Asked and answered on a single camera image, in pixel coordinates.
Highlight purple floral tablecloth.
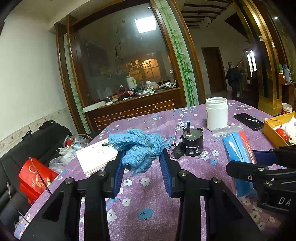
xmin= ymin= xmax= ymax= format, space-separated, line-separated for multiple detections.
xmin=25 ymin=100 xmax=284 ymax=240

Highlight black smartphone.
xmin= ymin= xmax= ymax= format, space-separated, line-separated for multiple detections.
xmin=233 ymin=113 xmax=264 ymax=131

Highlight white paper notebook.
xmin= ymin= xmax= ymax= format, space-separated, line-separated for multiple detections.
xmin=76 ymin=139 xmax=118 ymax=177

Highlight yellow cardboard box tray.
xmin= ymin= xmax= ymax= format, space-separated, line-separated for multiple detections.
xmin=263 ymin=111 xmax=296 ymax=149

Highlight standing person in black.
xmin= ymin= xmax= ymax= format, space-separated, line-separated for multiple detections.
xmin=226 ymin=62 xmax=242 ymax=100

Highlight red plastic bag bundle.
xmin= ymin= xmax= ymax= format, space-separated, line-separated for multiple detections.
xmin=275 ymin=126 xmax=290 ymax=141

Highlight black cylindrical motor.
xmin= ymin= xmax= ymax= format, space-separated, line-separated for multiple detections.
xmin=181 ymin=121 xmax=204 ymax=157

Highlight blue knitted cloth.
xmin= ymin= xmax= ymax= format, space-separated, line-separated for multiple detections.
xmin=108 ymin=128 xmax=165 ymax=175

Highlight white plastic jar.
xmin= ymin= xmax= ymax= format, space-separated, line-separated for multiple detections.
xmin=205 ymin=97 xmax=228 ymax=131

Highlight eyeglasses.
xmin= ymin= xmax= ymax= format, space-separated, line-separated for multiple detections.
xmin=3 ymin=157 xmax=58 ymax=220

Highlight coloured cloth stack pack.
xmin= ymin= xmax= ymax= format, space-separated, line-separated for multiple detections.
xmin=213 ymin=125 xmax=257 ymax=197

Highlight red white bucket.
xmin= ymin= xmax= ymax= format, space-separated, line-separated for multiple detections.
xmin=282 ymin=103 xmax=293 ymax=113

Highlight black bag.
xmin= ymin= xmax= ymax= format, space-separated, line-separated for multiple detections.
xmin=0 ymin=120 xmax=72 ymax=233

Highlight black power adapter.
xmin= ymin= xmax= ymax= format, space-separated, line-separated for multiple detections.
xmin=173 ymin=143 xmax=184 ymax=160

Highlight red gift bag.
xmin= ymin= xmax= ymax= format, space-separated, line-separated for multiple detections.
xmin=18 ymin=157 xmax=58 ymax=205

